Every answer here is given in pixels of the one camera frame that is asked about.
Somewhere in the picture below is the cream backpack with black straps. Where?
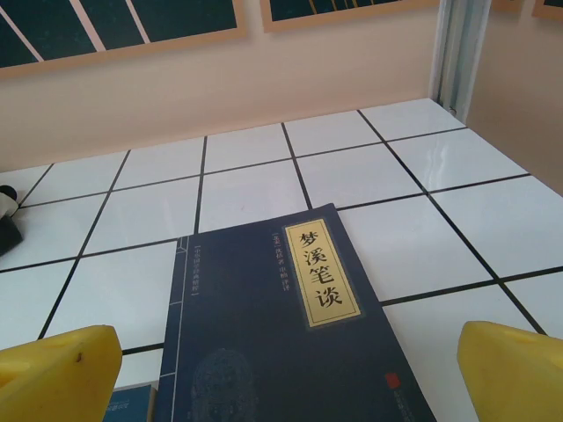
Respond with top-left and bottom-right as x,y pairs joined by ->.
0,184 -> 24,257

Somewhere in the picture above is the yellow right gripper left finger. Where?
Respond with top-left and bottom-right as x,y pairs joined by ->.
0,324 -> 124,422

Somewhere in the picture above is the navy book plain gold label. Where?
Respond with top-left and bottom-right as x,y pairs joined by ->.
157,202 -> 436,422

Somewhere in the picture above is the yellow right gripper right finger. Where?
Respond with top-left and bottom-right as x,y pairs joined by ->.
456,320 -> 563,422

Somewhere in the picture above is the blue book gold label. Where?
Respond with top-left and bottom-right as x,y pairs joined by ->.
105,381 -> 160,422

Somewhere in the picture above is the aluminium corner post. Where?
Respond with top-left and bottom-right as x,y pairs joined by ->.
428,0 -> 485,116

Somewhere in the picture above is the dark floral wall panel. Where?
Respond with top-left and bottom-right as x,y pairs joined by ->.
260,0 -> 441,33
0,0 -> 248,80

